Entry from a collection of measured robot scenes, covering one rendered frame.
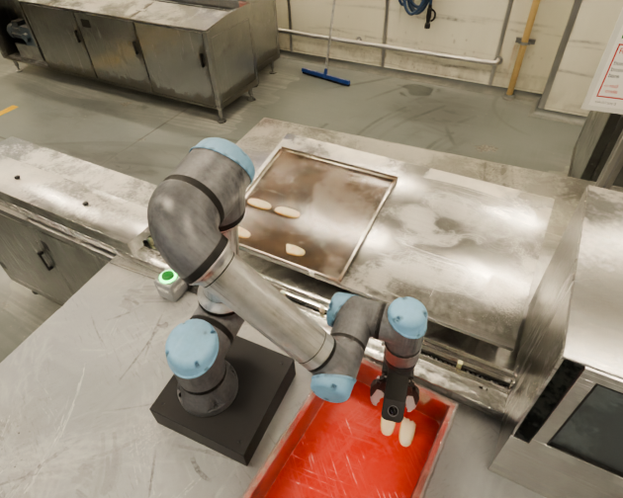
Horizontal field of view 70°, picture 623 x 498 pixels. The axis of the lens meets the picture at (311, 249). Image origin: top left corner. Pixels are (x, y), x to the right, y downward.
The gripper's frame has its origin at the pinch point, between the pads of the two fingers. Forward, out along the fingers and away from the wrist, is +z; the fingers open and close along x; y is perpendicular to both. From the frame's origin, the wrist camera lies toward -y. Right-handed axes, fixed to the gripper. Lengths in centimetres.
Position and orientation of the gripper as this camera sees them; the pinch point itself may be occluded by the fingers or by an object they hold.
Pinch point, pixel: (392, 408)
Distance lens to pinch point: 114.9
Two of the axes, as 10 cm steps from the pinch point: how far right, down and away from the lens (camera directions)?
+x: -9.7, -1.3, 1.9
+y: 2.3, -6.8, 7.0
